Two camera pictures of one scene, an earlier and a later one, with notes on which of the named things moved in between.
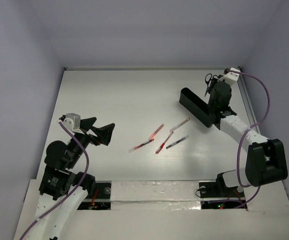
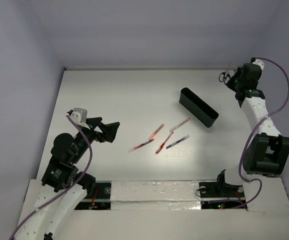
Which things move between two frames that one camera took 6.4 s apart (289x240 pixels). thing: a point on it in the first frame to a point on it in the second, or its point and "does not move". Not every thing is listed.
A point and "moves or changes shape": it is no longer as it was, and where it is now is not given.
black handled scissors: (209, 79) moves or changes shape
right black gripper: (213, 85) to (230, 83)
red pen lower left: (140, 145) does not move
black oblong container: (197, 107) does not move
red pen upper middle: (160, 127) does not move
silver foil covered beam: (155, 195) does not move
